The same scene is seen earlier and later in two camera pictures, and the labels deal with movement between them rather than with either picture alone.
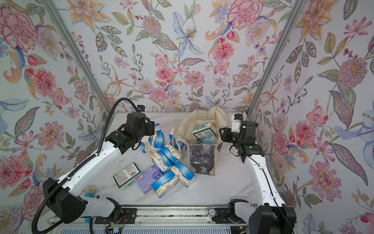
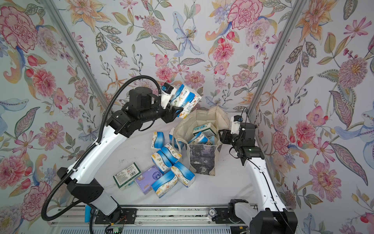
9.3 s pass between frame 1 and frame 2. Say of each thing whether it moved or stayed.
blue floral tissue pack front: stayed
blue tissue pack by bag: stayed
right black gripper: stayed
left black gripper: moved
